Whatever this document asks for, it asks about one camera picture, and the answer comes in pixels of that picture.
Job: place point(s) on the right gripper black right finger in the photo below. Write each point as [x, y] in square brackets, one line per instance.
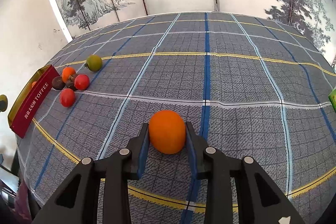
[242, 181]

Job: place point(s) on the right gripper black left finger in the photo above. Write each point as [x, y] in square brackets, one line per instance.
[76, 198]

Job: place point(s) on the smooth orange fruit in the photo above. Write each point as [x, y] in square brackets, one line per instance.
[167, 132]

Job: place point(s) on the orange tangerine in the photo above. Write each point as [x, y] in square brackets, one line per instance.
[66, 73]

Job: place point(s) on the red tomato fruit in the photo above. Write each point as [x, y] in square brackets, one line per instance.
[81, 82]

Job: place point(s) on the green round fruit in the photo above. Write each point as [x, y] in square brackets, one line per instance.
[93, 63]

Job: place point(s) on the gold and red toffee tin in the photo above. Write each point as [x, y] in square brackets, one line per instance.
[30, 99]

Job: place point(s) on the dark brown passion fruit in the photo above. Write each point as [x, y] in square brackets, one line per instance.
[57, 83]

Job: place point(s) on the grey plaid tablecloth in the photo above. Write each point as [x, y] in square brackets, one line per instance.
[250, 87]

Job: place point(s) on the green box at edge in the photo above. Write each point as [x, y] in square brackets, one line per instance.
[332, 98]

